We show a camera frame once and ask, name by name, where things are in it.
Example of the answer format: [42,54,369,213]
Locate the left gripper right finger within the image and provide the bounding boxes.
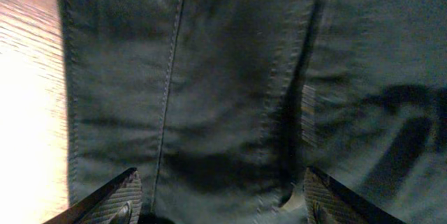
[303,167,405,224]

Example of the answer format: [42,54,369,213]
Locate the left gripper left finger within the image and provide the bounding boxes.
[44,167,142,224]

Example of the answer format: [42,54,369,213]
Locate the dark green shorts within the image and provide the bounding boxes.
[57,0,446,223]

